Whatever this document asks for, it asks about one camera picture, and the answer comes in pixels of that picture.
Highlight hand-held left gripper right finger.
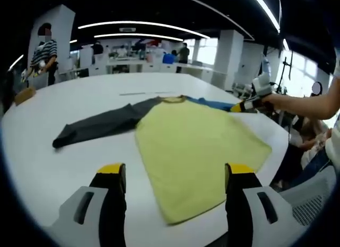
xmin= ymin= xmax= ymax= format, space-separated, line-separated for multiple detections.
xmin=224 ymin=163 xmax=311 ymax=247

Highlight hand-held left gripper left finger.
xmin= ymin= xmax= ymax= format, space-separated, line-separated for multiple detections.
xmin=50 ymin=163 xmax=128 ymax=247

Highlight yellow blue grey garment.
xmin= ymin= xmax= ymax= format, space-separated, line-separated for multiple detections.
xmin=52 ymin=95 xmax=273 ymax=226

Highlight person's right hand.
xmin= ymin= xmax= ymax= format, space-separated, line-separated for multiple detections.
xmin=261 ymin=94 xmax=283 ymax=113

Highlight white square pillar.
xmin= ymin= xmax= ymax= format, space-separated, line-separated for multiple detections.
xmin=213 ymin=29 xmax=244 ymax=91
xmin=242 ymin=41 xmax=267 ymax=86
xmin=28 ymin=4 xmax=77 ymax=75

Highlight black tripod stand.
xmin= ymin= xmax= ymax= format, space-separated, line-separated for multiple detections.
xmin=280 ymin=49 xmax=295 ymax=94

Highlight grey office chair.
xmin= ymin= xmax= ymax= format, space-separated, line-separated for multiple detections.
xmin=277 ymin=164 xmax=337 ymax=228

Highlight long ceiling light strip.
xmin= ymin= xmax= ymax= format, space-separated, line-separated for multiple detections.
xmin=78 ymin=21 xmax=211 ymax=40
xmin=93 ymin=33 xmax=184 ymax=42
xmin=249 ymin=0 xmax=281 ymax=33
xmin=7 ymin=54 xmax=24 ymax=72

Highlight person's blue jeans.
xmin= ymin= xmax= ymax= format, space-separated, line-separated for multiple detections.
xmin=288 ymin=148 xmax=333 ymax=190

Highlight person's white printed shirt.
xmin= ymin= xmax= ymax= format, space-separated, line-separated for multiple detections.
xmin=325 ymin=118 xmax=340 ymax=163

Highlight brown paper bag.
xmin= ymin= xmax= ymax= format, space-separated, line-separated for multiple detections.
xmin=14 ymin=87 xmax=37 ymax=106

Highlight white cabinet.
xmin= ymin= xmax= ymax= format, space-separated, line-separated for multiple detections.
xmin=79 ymin=47 xmax=94 ymax=70

